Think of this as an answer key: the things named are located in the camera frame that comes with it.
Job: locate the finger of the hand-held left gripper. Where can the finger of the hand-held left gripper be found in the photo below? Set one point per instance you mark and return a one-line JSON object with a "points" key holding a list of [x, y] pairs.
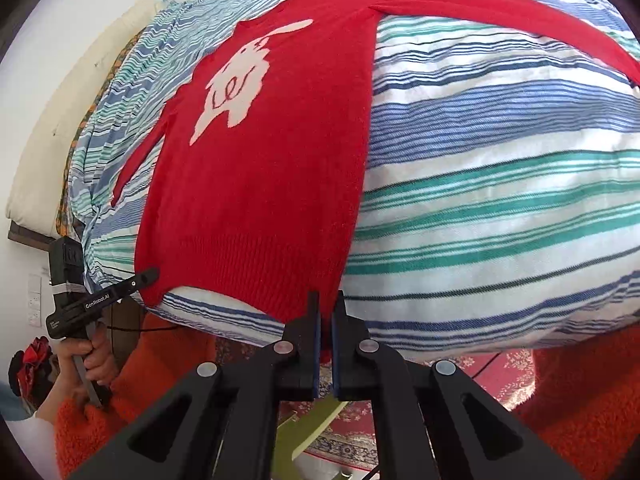
{"points": [[142, 278]]}

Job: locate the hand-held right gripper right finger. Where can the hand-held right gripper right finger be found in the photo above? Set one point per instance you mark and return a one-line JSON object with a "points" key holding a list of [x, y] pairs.
{"points": [[338, 345]]}

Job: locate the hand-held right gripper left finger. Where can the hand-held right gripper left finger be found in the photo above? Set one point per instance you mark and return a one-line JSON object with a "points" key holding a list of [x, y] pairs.
{"points": [[316, 342]]}

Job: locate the red knit sweater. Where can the red knit sweater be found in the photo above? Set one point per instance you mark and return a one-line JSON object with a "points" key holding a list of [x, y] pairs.
{"points": [[280, 185]]}

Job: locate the person's left forearm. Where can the person's left forearm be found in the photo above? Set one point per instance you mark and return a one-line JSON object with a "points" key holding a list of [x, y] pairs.
{"points": [[165, 360]]}

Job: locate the person's left hand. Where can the person's left hand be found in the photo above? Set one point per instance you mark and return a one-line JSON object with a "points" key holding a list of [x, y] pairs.
{"points": [[102, 357]]}

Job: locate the orange patterned bed sheet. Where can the orange patterned bed sheet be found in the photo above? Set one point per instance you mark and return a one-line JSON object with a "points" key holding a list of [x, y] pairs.
{"points": [[64, 200]]}

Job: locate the red and black fabric object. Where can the red and black fabric object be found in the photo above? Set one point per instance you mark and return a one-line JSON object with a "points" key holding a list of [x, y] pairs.
{"points": [[32, 360]]}

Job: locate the yellow-green flat object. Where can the yellow-green flat object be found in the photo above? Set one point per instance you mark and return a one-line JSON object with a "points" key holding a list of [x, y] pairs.
{"points": [[305, 430]]}

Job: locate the cream mattress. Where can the cream mattress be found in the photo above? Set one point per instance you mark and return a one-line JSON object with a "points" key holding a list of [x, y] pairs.
{"points": [[60, 125]]}

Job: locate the red patterned rug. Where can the red patterned rug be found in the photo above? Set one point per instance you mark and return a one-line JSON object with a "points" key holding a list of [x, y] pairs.
{"points": [[500, 370]]}

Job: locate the striped blanket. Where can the striped blanket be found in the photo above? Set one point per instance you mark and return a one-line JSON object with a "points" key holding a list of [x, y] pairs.
{"points": [[475, 210]]}

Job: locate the person's orange fuzzy garment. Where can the person's orange fuzzy garment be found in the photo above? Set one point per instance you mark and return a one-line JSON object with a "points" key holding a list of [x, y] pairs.
{"points": [[575, 410]]}

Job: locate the small light blue object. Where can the small light blue object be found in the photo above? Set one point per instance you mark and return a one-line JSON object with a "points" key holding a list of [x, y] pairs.
{"points": [[165, 2]]}

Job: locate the white wall socket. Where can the white wall socket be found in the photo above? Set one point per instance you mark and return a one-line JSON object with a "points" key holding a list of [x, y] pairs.
{"points": [[34, 300]]}

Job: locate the dark wooden bed frame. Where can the dark wooden bed frame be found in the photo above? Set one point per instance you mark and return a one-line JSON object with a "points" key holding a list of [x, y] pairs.
{"points": [[25, 237]]}

